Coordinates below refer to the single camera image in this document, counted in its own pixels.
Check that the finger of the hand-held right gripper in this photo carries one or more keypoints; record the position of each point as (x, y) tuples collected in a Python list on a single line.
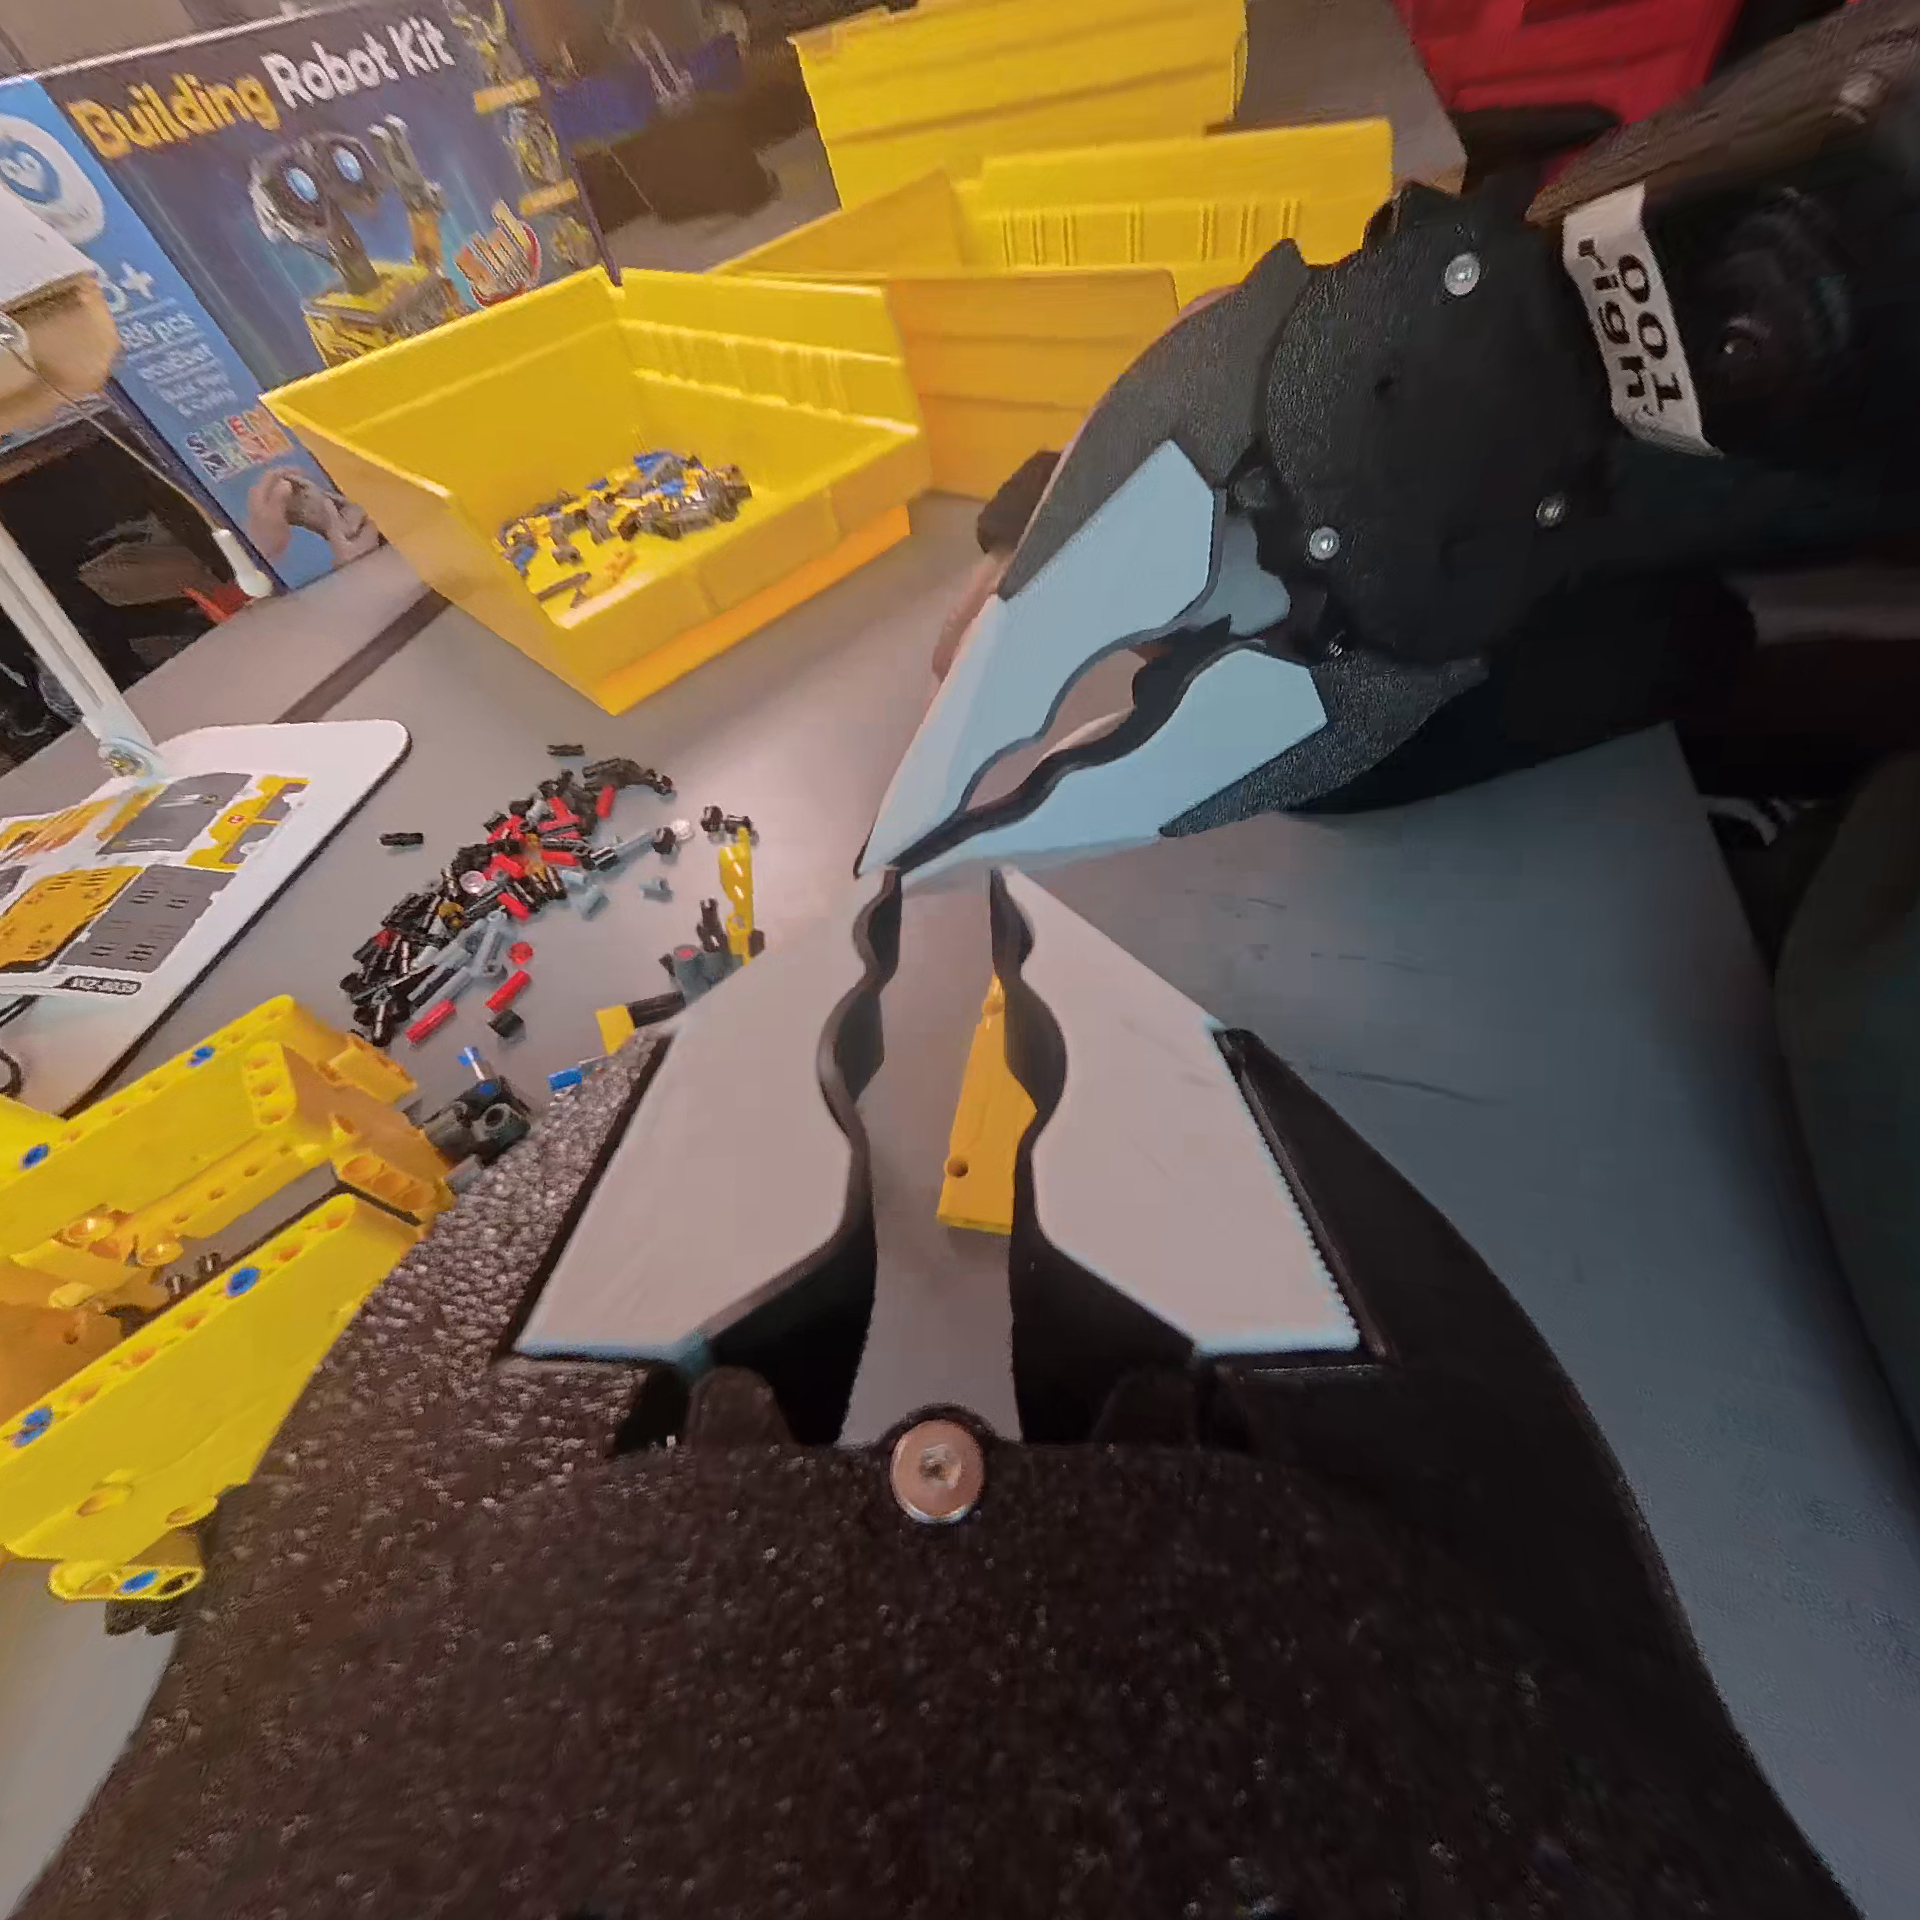
[(1201, 750), (1081, 585)]

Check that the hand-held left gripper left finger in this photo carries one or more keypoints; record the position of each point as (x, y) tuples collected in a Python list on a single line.
[(720, 1184)]

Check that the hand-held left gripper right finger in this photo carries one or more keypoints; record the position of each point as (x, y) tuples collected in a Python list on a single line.
[(1171, 1184)]

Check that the yellow lego beam with black pins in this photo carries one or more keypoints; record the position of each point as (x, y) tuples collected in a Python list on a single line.
[(614, 1029)]

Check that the yellow lego panel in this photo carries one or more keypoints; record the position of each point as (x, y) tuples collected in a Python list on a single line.
[(983, 1124)]

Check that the grey yellow lego rack assembly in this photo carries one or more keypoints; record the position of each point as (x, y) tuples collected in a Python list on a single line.
[(720, 915)]

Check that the pile of small lego pins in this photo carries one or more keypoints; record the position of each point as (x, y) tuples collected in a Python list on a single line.
[(480, 900)]

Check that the heap of mixed lego pieces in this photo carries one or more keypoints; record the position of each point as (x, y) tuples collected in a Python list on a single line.
[(630, 518)]

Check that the large yellow black lego model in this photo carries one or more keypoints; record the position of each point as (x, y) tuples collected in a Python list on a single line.
[(181, 1275)]

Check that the lego instruction booklet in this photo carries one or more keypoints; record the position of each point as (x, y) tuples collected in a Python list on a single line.
[(150, 871)]

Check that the person's right hand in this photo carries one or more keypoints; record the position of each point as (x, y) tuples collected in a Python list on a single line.
[(969, 601)]

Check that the yellow plastic storage bin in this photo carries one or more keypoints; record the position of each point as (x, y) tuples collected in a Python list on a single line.
[(1021, 74), (420, 465), (1021, 360), (1201, 195)]

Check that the pale rounded board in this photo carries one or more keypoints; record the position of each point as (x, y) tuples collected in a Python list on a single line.
[(344, 764)]

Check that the dark box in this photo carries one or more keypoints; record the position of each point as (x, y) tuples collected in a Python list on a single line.
[(675, 172)]

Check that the robot print cardboard box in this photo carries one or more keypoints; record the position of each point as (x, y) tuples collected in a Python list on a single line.
[(375, 181)]

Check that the blue printed cardboard box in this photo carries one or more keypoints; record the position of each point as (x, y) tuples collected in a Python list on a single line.
[(165, 374)]

